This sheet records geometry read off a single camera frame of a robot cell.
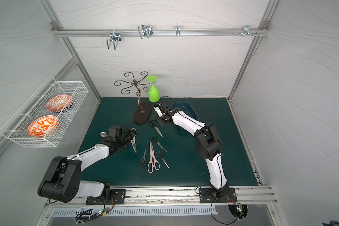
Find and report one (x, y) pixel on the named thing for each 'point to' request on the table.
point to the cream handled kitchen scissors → (133, 141)
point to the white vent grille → (136, 211)
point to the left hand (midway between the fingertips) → (133, 135)
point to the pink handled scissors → (153, 163)
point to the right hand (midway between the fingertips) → (161, 118)
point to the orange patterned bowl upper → (59, 102)
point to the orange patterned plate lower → (42, 125)
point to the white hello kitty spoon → (103, 134)
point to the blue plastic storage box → (187, 108)
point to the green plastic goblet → (154, 93)
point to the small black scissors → (143, 162)
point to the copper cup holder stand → (143, 110)
